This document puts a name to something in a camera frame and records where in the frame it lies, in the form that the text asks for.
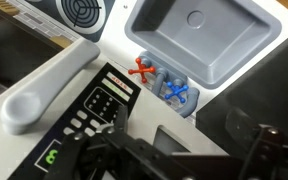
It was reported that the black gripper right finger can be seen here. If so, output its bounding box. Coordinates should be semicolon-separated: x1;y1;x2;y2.
225;108;288;180

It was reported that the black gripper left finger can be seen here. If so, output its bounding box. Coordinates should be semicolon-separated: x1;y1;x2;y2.
43;104;172;180

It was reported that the white cabinet door with keypad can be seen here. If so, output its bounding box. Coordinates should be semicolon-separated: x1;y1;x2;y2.
0;37;230;180

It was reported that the grey sink basin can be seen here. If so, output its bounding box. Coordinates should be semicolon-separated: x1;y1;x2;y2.
123;0;283;89

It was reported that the grey toy faucet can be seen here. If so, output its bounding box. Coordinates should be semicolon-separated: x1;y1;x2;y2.
138;49;201;118

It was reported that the wooden spoon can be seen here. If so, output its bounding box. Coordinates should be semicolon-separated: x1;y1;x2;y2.
51;34;74;49

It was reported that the white toy kitchen unit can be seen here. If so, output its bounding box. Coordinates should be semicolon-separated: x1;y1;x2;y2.
0;0;288;180

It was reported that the wooden slotted spatula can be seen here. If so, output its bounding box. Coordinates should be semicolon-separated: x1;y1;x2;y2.
0;0;20;16

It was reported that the blue tap handle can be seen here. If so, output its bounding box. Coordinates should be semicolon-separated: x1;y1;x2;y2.
164;81;189;104

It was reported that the red tap handle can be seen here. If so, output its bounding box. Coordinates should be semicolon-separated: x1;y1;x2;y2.
127;57;157;84

